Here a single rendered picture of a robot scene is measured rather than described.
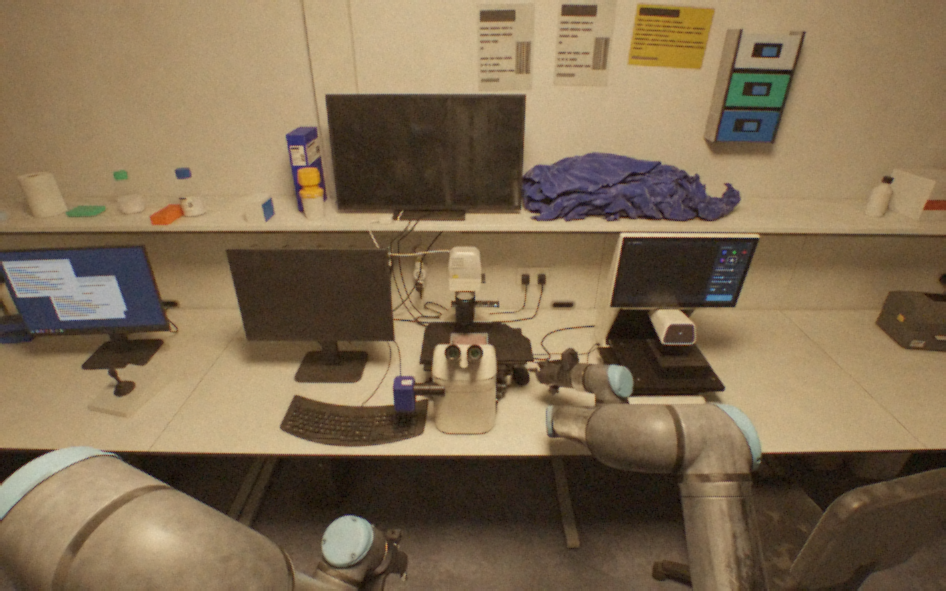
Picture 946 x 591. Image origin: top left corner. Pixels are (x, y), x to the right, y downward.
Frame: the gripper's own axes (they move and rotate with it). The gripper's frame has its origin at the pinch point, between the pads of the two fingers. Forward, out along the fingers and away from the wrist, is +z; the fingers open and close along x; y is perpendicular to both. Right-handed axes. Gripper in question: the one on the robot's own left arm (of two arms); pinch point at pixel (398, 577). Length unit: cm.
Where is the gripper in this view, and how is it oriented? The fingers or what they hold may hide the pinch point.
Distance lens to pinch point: 134.8
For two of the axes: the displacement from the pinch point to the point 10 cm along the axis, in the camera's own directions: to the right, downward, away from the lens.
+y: 0.9, -8.0, 6.0
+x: -9.8, 0.2, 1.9
